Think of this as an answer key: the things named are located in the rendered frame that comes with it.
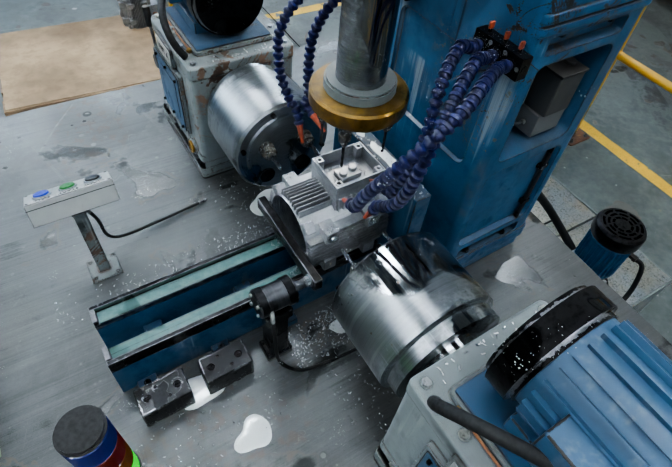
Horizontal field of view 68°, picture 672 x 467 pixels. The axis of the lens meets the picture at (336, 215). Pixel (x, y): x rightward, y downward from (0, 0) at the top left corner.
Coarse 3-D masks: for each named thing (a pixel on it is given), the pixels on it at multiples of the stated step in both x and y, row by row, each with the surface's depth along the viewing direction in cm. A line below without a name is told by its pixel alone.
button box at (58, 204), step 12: (84, 180) 105; (96, 180) 105; (108, 180) 104; (60, 192) 101; (72, 192) 101; (84, 192) 102; (96, 192) 104; (108, 192) 105; (24, 204) 99; (36, 204) 99; (48, 204) 100; (60, 204) 101; (72, 204) 102; (84, 204) 103; (96, 204) 104; (36, 216) 99; (48, 216) 101; (60, 216) 102
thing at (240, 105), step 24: (240, 72) 119; (264, 72) 119; (216, 96) 119; (240, 96) 115; (264, 96) 113; (216, 120) 119; (240, 120) 113; (264, 120) 111; (288, 120) 115; (312, 120) 119; (240, 144) 113; (264, 144) 115; (288, 144) 120; (240, 168) 118; (264, 168) 122; (288, 168) 126
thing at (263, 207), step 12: (264, 204) 110; (264, 216) 111; (276, 216) 108; (276, 228) 106; (288, 240) 104; (288, 252) 105; (300, 252) 102; (300, 264) 101; (312, 264) 100; (312, 276) 98; (312, 288) 100
